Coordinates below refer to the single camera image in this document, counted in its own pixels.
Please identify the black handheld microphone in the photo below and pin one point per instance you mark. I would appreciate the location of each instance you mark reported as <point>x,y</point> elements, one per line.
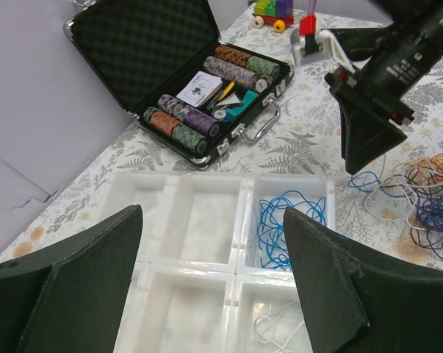
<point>296,39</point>

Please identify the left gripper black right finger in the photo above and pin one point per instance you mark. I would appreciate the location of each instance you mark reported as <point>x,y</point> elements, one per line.
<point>357,299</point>

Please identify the colourful toy block train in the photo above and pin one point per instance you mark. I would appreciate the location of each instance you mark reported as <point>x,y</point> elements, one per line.
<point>278,14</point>

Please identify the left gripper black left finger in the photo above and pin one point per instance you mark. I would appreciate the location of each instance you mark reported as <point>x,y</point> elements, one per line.
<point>70,296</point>

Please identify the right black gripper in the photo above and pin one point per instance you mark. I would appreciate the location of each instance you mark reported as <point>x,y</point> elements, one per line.
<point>389,62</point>

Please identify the black poker chip case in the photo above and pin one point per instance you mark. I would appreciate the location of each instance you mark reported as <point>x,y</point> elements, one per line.
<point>163,62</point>

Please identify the floral patterned table mat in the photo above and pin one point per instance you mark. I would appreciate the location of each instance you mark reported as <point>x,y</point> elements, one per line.
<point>64,135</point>

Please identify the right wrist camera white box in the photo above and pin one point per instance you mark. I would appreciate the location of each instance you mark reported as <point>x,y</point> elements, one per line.
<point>322,45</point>

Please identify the white plastic compartment tray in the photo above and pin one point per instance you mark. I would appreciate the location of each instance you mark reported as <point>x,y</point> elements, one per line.
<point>212,273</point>

